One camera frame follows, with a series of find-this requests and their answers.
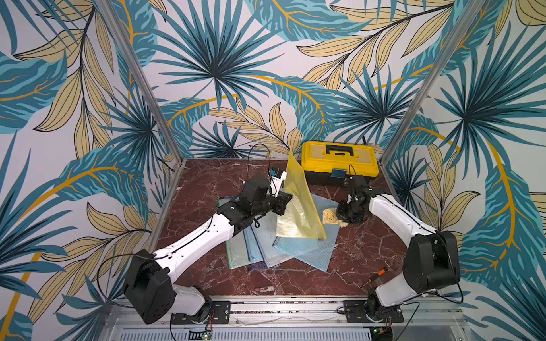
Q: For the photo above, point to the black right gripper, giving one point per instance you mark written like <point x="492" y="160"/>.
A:
<point x="346" y="214"/>

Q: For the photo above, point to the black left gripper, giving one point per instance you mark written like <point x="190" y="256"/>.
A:
<point x="282" y="199"/>

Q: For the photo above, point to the cream wiping cloth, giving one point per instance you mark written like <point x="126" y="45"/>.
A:
<point x="329" y="216"/>

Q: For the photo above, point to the yellow mesh document bag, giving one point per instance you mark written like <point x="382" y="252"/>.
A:
<point x="300" y="200"/>

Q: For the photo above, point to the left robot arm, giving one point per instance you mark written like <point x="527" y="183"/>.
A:
<point x="149" y="282"/>

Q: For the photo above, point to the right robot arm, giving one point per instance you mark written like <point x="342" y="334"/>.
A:
<point x="431" y="261"/>

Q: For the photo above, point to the white blue-edged mesh document bag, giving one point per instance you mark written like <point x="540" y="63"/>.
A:
<point x="266" y="235"/>

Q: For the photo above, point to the light blue mesh document bag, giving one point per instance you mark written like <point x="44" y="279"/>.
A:
<point x="253" y="252"/>

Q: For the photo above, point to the green-edged mesh document bag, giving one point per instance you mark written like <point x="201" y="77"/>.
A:
<point x="236" y="252"/>

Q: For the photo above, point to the yellow black toolbox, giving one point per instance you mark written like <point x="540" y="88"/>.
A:
<point x="329" y="163"/>

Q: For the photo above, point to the orange screwdriver right side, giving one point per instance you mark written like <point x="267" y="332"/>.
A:
<point x="375" y="276"/>

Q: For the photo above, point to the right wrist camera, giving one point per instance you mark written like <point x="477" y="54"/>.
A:
<point x="356" y="184"/>

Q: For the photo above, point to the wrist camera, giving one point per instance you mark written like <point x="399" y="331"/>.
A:
<point x="258" y="188"/>
<point x="356" y="184"/>

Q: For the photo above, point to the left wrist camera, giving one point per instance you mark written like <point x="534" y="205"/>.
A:
<point x="258" y="188"/>

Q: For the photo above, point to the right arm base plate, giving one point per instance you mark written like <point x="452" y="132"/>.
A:
<point x="368" y="311"/>

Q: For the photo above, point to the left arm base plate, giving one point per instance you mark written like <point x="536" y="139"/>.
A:
<point x="215" y="312"/>

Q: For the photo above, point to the aluminium front rail frame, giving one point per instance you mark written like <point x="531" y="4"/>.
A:
<point x="294" y="318"/>

